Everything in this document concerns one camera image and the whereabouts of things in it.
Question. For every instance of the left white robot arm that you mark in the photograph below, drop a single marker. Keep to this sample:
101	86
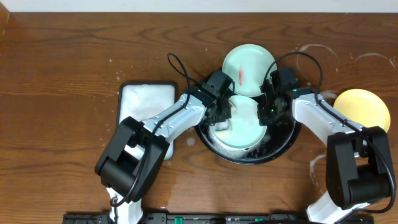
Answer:
133	157

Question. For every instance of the mint plate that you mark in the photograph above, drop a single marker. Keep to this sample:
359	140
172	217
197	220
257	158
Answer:
247	65
244	128

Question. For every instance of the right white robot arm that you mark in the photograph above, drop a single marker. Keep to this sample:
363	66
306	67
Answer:
359	168

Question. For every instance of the round black tray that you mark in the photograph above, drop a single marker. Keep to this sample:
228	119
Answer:
276	141

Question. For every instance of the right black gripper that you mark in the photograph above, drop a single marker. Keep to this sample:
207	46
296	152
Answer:
264	119

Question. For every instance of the yellow plate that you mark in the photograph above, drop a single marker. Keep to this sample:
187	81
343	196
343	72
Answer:
363	107

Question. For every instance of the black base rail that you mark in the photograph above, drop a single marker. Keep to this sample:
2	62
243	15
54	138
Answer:
163	218

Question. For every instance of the rectangular black foam tray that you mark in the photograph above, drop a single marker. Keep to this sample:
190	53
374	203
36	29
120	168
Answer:
143	100

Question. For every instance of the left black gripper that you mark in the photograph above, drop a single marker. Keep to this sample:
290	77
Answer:
222	115

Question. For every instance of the green scrubbing sponge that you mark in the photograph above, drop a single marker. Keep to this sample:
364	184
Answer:
222	126

